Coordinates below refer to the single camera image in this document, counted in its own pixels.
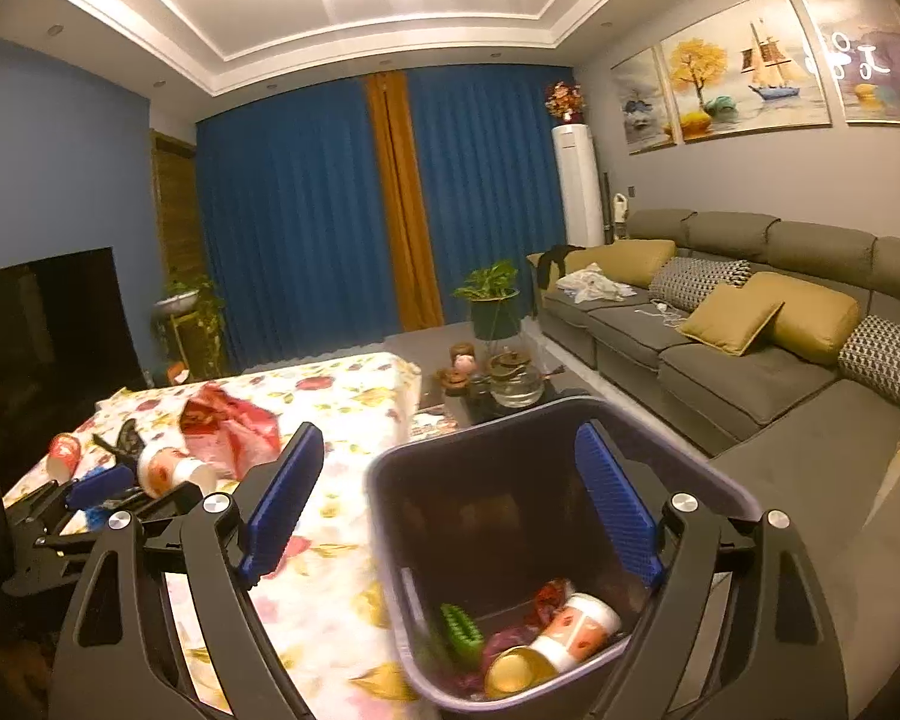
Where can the gold plant stand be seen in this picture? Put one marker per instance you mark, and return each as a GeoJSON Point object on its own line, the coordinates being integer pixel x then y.
{"type": "Point", "coordinates": [191, 345]}

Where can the white handheld vacuum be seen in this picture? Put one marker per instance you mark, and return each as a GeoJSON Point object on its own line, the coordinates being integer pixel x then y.
{"type": "Point", "coordinates": [619, 214]}

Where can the pink brown tea jar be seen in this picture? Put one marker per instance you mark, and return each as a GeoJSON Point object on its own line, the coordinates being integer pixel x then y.
{"type": "Point", "coordinates": [463, 356]}

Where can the black cloth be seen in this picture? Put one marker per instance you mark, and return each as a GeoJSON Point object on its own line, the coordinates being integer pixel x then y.
{"type": "Point", "coordinates": [555, 262]}

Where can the grey sofa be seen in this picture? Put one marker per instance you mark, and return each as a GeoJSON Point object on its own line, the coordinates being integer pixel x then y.
{"type": "Point", "coordinates": [742, 390]}

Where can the sailboat and tree painting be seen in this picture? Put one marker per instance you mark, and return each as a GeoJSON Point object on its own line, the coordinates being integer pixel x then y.
{"type": "Point", "coordinates": [742, 67]}

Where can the dark coffee table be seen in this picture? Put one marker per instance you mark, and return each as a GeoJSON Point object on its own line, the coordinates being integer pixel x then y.
{"type": "Point", "coordinates": [570, 382]}

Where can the floral tablecloth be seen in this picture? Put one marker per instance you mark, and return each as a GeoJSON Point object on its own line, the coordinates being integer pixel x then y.
{"type": "Point", "coordinates": [330, 540]}

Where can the white standing air conditioner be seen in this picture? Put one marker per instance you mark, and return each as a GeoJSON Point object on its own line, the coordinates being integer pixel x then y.
{"type": "Point", "coordinates": [579, 187]}

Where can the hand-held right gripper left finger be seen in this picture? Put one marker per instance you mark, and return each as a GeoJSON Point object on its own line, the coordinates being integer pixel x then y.
{"type": "Point", "coordinates": [281, 502]}

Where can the colourful printed tray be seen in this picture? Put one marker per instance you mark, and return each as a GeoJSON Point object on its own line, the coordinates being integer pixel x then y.
{"type": "Point", "coordinates": [431, 424]}

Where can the orange curtain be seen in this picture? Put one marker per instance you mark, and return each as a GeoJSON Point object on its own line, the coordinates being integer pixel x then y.
{"type": "Point", "coordinates": [405, 202]}

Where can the orange patterned paper cup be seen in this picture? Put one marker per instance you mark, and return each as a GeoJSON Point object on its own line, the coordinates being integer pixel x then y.
{"type": "Point", "coordinates": [172, 472]}
{"type": "Point", "coordinates": [581, 626]}

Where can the white cloth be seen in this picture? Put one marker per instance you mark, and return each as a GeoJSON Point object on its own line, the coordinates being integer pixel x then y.
{"type": "Point", "coordinates": [592, 285]}

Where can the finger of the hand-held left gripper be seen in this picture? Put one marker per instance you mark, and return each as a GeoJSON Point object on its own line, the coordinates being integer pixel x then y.
{"type": "Point", "coordinates": [101, 486]}
{"type": "Point", "coordinates": [172, 501]}

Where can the red patterned plastic bag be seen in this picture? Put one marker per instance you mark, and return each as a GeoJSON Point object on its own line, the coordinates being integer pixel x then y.
{"type": "Point", "coordinates": [551, 600]}
{"type": "Point", "coordinates": [232, 427]}

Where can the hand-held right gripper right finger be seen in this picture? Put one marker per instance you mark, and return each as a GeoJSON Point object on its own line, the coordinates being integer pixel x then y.
{"type": "Point", "coordinates": [619, 502]}

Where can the brown clay teapot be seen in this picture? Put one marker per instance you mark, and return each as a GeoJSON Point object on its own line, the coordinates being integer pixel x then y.
{"type": "Point", "coordinates": [459, 380]}

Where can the small landscape painting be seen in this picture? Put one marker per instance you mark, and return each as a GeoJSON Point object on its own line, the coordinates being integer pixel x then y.
{"type": "Point", "coordinates": [645, 105]}

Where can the black television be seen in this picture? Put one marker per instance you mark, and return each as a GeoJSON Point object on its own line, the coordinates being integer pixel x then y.
{"type": "Point", "coordinates": [52, 330]}

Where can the small orange object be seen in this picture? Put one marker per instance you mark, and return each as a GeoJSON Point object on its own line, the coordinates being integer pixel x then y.
{"type": "Point", "coordinates": [178, 373]}

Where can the blue curtain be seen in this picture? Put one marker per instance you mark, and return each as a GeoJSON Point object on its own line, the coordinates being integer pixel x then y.
{"type": "Point", "coordinates": [487, 187]}
{"type": "Point", "coordinates": [292, 225]}

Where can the red paper cup gold inside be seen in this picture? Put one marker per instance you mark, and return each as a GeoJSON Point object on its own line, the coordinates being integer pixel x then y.
{"type": "Point", "coordinates": [521, 675]}

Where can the trailing plant in white pot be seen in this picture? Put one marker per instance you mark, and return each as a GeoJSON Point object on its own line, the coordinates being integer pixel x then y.
{"type": "Point", "coordinates": [187, 300]}

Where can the pink plastic bag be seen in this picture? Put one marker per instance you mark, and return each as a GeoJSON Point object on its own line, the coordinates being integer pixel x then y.
{"type": "Point", "coordinates": [506, 641]}

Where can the red gold flower decoration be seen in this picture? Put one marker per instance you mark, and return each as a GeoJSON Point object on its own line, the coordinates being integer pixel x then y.
{"type": "Point", "coordinates": [566, 101]}

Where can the purple landscape painting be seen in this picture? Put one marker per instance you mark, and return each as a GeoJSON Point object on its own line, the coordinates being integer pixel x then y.
{"type": "Point", "coordinates": [870, 45]}

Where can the green spiky plastic cylinder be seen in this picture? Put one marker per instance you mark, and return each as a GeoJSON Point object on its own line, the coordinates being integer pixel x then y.
{"type": "Point", "coordinates": [461, 634]}

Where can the grey plastic bin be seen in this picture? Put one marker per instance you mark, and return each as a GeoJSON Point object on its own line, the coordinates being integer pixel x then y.
{"type": "Point", "coordinates": [495, 510]}

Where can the green plant in dark pot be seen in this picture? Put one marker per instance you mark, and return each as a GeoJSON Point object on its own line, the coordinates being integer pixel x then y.
{"type": "Point", "coordinates": [495, 307]}

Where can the brown wooden door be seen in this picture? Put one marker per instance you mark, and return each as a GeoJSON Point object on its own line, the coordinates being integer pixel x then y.
{"type": "Point", "coordinates": [180, 240]}

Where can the glass jar on coffee table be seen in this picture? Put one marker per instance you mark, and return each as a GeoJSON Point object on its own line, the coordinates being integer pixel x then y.
{"type": "Point", "coordinates": [517, 382]}

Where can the red patterned paper cup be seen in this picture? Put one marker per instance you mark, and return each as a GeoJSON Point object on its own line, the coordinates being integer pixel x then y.
{"type": "Point", "coordinates": [65, 457]}

